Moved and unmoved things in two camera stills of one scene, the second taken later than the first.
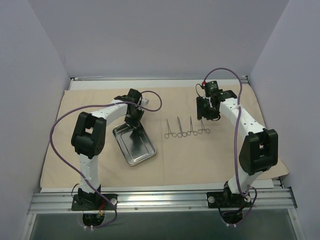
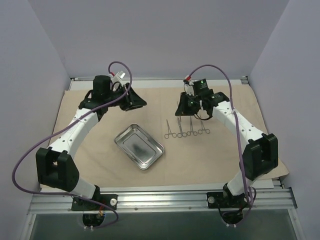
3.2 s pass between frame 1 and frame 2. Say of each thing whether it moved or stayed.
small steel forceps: stayed
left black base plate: stayed
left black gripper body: moved
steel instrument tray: moved
